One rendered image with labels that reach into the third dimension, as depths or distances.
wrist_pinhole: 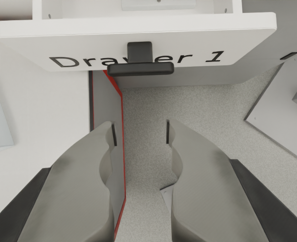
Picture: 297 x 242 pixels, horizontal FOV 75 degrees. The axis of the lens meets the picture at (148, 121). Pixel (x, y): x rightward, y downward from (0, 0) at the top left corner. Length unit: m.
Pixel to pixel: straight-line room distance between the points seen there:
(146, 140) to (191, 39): 0.92
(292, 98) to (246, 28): 1.15
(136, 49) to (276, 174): 1.23
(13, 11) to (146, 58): 0.33
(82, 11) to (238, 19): 0.22
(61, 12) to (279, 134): 1.21
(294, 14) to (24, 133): 0.61
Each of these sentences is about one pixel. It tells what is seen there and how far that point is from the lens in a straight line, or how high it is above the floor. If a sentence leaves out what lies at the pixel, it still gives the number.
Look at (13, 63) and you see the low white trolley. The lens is 0.45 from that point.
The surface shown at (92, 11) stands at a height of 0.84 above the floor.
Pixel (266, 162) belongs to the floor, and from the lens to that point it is 1.33.
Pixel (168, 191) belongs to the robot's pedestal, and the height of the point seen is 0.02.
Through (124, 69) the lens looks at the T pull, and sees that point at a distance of 0.22.
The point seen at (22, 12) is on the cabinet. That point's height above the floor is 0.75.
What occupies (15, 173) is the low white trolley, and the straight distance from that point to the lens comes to 0.43.
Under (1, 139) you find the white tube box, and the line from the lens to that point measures 0.41.
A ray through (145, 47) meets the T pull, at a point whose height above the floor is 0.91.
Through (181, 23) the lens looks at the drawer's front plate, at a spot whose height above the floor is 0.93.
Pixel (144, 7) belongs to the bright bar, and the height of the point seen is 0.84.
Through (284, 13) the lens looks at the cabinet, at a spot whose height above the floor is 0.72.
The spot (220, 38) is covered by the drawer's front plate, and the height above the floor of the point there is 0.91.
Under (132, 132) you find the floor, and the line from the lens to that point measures 1.12.
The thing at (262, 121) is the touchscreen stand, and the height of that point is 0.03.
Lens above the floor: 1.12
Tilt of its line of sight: 86 degrees down
